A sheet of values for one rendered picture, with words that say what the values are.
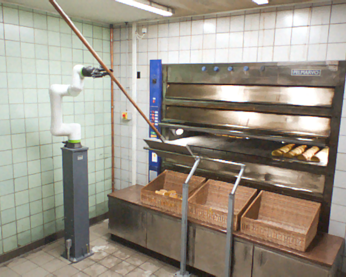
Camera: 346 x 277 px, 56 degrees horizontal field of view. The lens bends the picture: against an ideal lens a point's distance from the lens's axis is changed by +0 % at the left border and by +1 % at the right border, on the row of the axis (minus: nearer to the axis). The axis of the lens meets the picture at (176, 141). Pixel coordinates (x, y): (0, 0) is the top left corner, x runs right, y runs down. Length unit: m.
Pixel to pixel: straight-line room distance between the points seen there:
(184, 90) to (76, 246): 2.05
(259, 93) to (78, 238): 2.39
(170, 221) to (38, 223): 1.54
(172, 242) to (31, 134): 1.86
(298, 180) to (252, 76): 1.09
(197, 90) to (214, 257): 1.72
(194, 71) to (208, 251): 1.87
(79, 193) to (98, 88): 1.43
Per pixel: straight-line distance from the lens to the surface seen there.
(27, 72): 3.73
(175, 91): 3.75
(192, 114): 3.63
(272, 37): 3.26
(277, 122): 3.22
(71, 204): 3.58
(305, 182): 3.23
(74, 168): 3.44
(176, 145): 3.21
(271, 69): 3.24
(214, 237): 3.14
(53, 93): 3.28
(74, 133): 3.42
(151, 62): 3.93
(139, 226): 3.69
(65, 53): 3.99
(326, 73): 3.12
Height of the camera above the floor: 1.88
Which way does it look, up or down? 10 degrees down
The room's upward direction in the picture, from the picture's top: 2 degrees clockwise
